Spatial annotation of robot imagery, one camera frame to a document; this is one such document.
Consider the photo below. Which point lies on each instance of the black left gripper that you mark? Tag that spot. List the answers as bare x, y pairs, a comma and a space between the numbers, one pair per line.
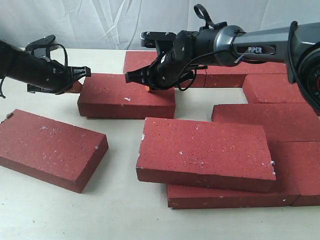
50, 76

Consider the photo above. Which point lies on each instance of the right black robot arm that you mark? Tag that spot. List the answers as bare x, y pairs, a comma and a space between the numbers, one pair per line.
297, 46

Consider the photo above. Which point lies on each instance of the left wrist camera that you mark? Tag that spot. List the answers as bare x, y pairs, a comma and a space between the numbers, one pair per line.
41, 48

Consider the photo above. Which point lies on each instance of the second row right brick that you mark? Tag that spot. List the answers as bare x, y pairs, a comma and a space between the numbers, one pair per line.
270, 89

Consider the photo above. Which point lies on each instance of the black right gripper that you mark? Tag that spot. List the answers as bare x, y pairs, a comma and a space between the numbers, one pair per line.
176, 68

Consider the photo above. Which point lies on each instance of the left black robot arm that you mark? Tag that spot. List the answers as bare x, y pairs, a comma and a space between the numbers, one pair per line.
12, 63

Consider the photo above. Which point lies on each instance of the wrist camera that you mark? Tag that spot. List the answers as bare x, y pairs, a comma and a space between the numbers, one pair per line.
41, 48
161, 41

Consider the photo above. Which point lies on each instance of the third row red brick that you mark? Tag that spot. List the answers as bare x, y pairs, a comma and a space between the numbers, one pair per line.
282, 122

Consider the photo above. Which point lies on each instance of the chipped top brick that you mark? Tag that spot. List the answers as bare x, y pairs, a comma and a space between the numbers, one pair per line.
216, 155

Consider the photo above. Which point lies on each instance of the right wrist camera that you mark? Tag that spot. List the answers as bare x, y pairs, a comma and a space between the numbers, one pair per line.
161, 41

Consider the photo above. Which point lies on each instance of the white backdrop cloth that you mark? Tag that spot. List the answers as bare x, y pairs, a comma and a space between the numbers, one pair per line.
117, 24

